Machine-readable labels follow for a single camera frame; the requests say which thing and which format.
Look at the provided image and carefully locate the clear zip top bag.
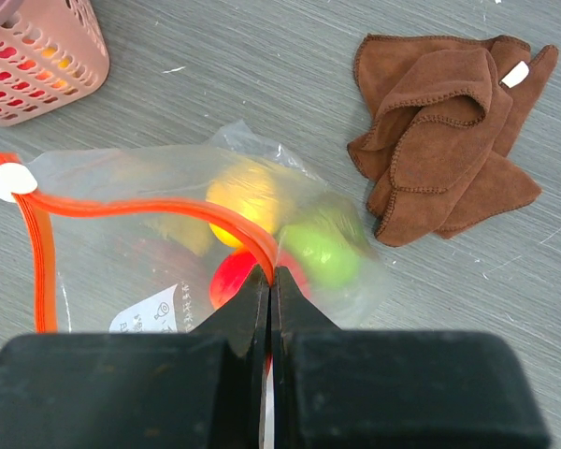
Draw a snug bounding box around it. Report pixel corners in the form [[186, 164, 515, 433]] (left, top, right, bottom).
[[0, 122, 387, 333]]

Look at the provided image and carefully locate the orange yellow fruit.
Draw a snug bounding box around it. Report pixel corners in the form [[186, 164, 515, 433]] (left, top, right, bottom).
[[206, 162, 281, 234]]

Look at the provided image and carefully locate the pink plastic basket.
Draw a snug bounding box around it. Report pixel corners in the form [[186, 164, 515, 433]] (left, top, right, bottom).
[[0, 0, 110, 127]]

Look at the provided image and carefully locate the light green apple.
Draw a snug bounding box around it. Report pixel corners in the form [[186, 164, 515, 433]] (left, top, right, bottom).
[[279, 193, 375, 289]]

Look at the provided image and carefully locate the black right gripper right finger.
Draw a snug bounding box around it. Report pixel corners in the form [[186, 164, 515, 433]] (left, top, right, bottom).
[[269, 268, 552, 448]]

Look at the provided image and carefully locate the red tomato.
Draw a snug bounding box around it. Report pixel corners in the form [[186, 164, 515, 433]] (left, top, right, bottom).
[[209, 249, 310, 310]]

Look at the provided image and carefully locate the brown cloth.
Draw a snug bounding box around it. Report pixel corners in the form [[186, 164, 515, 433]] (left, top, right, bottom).
[[348, 35, 559, 247]]

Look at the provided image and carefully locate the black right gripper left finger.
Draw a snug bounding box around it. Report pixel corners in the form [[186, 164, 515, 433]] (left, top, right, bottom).
[[0, 268, 267, 448]]

